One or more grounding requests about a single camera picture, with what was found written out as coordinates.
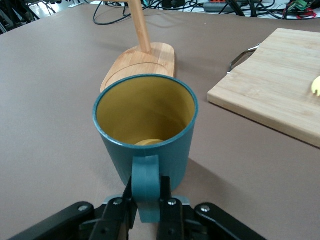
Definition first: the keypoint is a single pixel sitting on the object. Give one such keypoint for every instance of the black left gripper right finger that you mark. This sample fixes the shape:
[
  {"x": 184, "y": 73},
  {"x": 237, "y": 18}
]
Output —
[{"x": 172, "y": 220}]

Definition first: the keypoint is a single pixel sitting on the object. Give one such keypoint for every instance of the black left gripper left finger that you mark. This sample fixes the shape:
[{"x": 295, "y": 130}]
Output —
[{"x": 112, "y": 217}]

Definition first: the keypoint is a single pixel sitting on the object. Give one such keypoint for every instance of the teal mug with yellow inside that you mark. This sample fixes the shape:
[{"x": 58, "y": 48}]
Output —
[{"x": 150, "y": 112}]

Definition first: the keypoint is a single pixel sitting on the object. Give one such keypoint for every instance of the wooden mug rack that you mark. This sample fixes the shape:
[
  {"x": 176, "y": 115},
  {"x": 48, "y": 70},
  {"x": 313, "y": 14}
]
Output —
[{"x": 142, "y": 30}]

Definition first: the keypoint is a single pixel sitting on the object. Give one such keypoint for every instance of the yellow plastic fork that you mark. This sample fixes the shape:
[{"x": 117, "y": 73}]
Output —
[{"x": 315, "y": 86}]

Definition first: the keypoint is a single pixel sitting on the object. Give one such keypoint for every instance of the grey power strip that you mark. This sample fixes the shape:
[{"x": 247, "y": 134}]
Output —
[{"x": 217, "y": 6}]

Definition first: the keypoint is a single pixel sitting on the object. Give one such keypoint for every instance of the green connector board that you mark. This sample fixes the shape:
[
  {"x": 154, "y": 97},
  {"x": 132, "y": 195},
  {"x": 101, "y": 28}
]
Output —
[{"x": 300, "y": 3}]

